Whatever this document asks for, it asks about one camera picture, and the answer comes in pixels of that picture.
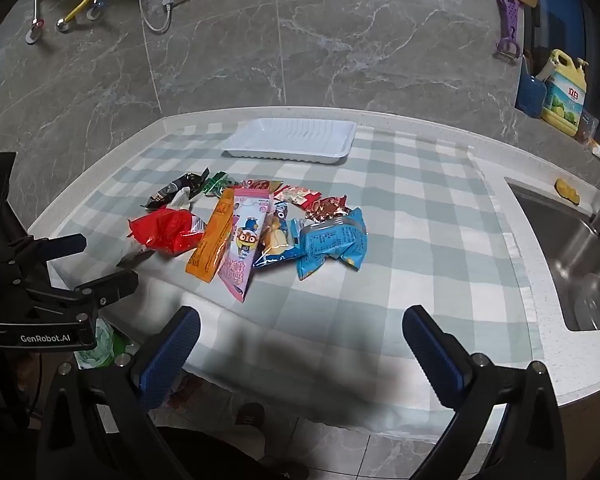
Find yellow hose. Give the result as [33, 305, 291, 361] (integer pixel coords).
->
[54, 0, 103, 33]

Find clear glass bowl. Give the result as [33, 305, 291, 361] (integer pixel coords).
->
[575, 272, 600, 331]

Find black snack packet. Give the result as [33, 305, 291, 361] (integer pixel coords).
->
[140, 172, 208, 211]

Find red white printed snack packet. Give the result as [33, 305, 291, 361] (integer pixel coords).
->
[272, 185, 323, 209]

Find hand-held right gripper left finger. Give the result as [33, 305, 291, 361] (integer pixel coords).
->
[37, 305, 202, 480]

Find purple peeler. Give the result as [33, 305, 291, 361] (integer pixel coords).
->
[494, 0, 523, 61]

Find green plastic bag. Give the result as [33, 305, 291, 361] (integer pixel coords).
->
[74, 317, 130, 371]

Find green white checked tablecloth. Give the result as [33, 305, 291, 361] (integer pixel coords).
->
[47, 122, 538, 433]

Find white plastic tray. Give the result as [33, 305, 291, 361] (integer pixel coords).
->
[220, 118, 358, 166]

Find dark blue cookie packet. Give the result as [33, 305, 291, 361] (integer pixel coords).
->
[252, 200, 311, 268]

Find steel sink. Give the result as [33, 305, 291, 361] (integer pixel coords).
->
[505, 177, 600, 332]

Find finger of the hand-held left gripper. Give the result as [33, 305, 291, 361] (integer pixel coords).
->
[17, 269, 139, 313]
[7, 233, 88, 273]

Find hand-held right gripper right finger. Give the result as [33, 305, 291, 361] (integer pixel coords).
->
[402, 305, 567, 480]

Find pink cartoon snack packet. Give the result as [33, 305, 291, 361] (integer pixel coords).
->
[217, 185, 273, 303]

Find yellow sponge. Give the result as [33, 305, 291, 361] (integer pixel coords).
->
[555, 177, 582, 206]

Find yellow dish soap bottle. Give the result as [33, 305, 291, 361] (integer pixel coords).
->
[540, 49, 590, 137]

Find orange snack bar packet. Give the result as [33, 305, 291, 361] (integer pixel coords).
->
[186, 187, 235, 283]

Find light blue snack packet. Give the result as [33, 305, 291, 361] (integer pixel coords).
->
[296, 207, 368, 281]

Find blue plastic holder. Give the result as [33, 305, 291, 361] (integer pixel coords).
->
[517, 55, 548, 118]

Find brown red snack packet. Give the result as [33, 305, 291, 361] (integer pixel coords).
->
[305, 196, 351, 223]

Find green candy packet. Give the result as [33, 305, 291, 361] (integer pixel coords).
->
[202, 172, 238, 197]

